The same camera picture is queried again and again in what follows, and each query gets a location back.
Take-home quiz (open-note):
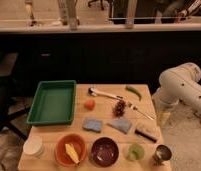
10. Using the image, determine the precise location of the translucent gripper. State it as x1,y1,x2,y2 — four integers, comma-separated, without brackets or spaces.
153,97,171,127

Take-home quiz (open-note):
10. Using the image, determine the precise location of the black and tan brush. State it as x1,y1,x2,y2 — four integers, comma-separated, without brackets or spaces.
135,124,157,143

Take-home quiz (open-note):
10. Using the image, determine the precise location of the orange bowl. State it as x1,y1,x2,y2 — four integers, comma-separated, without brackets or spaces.
54,134,87,167

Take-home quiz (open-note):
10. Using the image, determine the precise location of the metal cup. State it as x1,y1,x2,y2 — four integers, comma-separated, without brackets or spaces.
153,144,172,165

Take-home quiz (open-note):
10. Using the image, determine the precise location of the grey towel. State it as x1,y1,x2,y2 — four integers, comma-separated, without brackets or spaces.
107,118,132,134

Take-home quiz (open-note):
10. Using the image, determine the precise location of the black office chair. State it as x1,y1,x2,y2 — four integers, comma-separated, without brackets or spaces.
0,53,30,140

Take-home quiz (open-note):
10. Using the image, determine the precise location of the green plastic tray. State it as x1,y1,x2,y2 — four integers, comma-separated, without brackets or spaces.
27,80,76,126

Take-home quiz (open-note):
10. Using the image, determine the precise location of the orange tomato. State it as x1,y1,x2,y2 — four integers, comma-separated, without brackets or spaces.
84,99,95,110

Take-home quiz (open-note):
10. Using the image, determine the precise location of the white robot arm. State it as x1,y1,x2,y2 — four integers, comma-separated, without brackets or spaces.
152,62,201,127

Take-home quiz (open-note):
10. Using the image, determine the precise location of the yellow banana piece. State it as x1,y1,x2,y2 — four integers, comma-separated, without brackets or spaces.
65,144,80,164

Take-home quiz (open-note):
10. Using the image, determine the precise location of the blue sponge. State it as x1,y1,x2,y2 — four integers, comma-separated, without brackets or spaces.
82,118,103,133

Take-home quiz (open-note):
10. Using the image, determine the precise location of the green cup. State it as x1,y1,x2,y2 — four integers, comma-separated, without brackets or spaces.
126,143,145,161

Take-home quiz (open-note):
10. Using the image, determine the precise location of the green chili pepper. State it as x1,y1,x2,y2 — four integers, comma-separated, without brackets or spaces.
125,85,142,101

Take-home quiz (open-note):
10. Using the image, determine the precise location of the brown pine cone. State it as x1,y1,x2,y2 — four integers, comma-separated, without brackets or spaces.
113,100,126,117

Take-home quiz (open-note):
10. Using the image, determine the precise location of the white paper cup stack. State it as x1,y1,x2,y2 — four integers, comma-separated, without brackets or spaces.
23,136,44,157

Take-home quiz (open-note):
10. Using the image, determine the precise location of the dark purple bowl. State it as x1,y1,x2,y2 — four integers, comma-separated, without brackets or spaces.
90,137,119,167

